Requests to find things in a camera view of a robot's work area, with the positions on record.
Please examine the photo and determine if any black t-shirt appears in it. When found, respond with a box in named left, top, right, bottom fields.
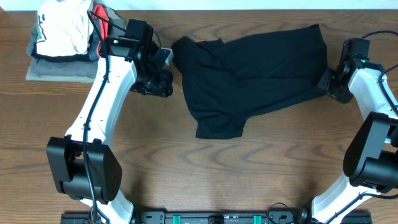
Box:
left=172, top=24, right=328, bottom=139

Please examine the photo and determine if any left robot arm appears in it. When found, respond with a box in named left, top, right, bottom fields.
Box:
left=46, top=36, right=174, bottom=223

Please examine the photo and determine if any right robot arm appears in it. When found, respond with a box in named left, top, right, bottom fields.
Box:
left=297, top=59, right=397, bottom=223

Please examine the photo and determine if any red and black folded garment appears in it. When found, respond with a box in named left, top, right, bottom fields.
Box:
left=36, top=2, right=108, bottom=58

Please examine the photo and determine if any grey folded garment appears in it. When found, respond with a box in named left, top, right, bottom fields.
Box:
left=25, top=14, right=128, bottom=79

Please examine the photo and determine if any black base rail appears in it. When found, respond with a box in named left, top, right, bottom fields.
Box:
left=60, top=210, right=373, bottom=224

